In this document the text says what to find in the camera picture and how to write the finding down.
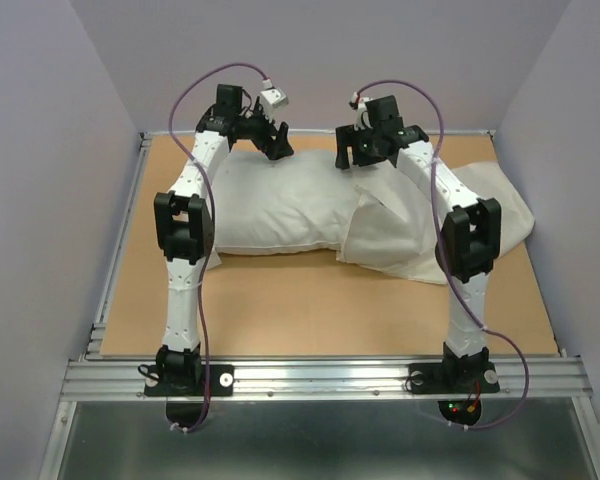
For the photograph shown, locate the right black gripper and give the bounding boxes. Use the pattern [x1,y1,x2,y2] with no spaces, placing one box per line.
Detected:
[335,121,382,169]

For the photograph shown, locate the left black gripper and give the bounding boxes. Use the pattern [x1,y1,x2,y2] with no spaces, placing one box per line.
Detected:
[233,100,293,160]

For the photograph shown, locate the white pillow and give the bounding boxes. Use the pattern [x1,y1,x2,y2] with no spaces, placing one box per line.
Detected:
[212,149,361,256]

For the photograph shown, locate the cream pillowcase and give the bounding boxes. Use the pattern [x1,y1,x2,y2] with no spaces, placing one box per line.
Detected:
[337,161,535,285]

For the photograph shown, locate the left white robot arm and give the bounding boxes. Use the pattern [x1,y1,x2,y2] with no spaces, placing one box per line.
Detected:
[141,79,293,396]

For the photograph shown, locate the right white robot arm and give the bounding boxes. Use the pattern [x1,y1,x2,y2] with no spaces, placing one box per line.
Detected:
[335,94,502,395]

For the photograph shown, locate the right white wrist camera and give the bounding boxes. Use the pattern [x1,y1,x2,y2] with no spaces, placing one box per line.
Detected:
[349,93,371,130]

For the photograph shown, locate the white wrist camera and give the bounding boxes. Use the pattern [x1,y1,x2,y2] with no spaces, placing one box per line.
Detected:
[258,78,289,122]
[349,93,371,130]

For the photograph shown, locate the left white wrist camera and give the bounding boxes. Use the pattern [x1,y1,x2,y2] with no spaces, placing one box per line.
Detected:
[258,78,289,122]

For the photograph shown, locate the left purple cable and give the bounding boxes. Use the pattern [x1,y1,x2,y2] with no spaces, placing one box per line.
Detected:
[167,62,276,435]

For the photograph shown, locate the purple cable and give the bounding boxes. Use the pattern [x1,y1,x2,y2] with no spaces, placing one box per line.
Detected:
[167,62,276,435]
[352,79,529,432]

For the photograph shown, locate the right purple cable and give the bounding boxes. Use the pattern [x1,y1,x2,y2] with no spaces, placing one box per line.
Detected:
[352,79,529,432]

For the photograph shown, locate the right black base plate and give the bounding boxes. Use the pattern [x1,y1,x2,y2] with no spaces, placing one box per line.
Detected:
[408,362,501,398]

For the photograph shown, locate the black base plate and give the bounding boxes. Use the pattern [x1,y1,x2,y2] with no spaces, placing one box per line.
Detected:
[137,364,235,399]
[408,362,501,398]

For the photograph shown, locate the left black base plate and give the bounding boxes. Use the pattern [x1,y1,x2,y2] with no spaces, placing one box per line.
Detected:
[137,364,235,399]

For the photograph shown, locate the aluminium rail frame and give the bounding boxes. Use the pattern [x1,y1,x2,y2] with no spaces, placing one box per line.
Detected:
[42,132,600,479]

